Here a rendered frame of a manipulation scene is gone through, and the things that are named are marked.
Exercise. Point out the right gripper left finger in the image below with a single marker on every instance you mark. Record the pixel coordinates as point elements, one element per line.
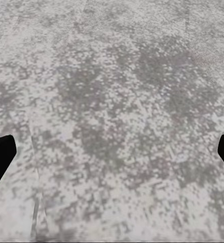
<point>8,151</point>

